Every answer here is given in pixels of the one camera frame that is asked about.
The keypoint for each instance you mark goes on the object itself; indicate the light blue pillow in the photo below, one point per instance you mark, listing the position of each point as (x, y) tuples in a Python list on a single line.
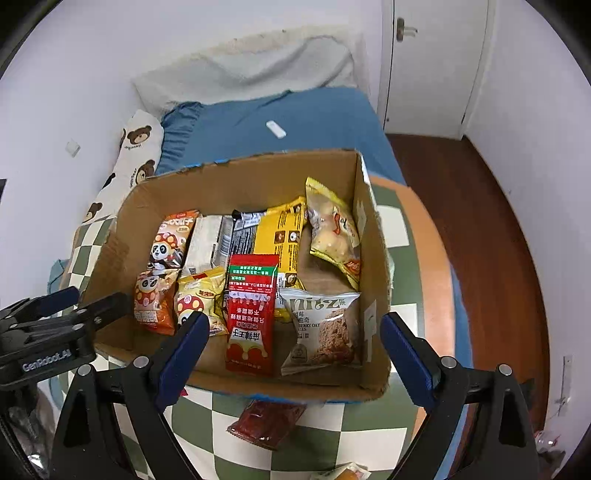
[(57, 272)]

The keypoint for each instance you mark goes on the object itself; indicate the green checkered blanket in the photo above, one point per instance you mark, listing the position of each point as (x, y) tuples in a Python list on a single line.
[(323, 443)]

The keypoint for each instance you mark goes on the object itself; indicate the white door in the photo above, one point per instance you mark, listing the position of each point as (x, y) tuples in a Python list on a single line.
[(434, 69)]

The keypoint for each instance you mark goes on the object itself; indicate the bear print pillow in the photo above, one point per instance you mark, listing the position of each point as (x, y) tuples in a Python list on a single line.
[(138, 138)]

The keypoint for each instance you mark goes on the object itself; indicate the white remote control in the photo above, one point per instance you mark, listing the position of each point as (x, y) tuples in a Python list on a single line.
[(276, 129)]

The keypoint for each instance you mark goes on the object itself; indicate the printed cardboard box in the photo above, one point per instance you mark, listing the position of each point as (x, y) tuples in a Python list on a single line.
[(231, 184)]

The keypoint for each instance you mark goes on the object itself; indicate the white power strip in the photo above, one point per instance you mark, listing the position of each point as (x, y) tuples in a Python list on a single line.
[(564, 383)]

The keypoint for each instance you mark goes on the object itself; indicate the dark red snack packet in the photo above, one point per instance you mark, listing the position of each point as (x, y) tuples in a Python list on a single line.
[(265, 422)]

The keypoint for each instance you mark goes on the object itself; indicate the small clear pastry packet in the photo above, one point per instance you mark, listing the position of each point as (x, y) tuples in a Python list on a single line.
[(346, 473)]

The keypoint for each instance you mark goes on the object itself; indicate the white wall socket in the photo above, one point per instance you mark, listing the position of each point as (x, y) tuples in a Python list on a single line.
[(73, 148)]

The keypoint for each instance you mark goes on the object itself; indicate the cream stained cloth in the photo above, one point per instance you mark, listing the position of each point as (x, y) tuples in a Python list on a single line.
[(286, 39)]

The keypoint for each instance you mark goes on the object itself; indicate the black snack packet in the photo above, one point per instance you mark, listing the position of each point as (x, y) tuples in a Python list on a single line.
[(242, 235)]

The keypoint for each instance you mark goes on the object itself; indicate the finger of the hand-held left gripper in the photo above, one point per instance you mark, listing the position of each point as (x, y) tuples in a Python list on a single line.
[(111, 307), (51, 302)]

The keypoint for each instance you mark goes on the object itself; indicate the pink panda snack packet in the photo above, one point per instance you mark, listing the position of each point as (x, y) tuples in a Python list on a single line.
[(171, 240)]

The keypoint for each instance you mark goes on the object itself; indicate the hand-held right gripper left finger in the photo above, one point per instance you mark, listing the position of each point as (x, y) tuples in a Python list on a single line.
[(180, 364)]

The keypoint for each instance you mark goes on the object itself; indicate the yellow panda snack packet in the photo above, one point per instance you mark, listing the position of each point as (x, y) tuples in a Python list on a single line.
[(198, 295)]

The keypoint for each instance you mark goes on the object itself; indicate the long red snack packet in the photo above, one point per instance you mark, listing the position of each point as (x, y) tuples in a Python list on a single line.
[(251, 323)]

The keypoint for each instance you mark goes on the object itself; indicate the white clear snack packet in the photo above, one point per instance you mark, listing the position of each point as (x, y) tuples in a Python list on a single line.
[(203, 244)]

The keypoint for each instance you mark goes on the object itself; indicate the clear oat cookie packet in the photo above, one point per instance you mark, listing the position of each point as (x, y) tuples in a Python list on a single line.
[(323, 332)]

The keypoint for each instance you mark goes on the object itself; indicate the white textured pillow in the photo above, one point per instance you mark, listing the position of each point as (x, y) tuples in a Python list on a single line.
[(258, 69)]

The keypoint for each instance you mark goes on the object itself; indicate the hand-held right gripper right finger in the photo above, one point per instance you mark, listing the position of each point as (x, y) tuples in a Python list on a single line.
[(408, 360)]

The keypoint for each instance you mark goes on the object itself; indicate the yellow-green pastry bag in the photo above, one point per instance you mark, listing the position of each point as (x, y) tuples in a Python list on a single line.
[(330, 230)]

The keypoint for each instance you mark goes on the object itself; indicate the blue bed sheet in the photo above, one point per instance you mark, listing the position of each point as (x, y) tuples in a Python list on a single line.
[(300, 115)]

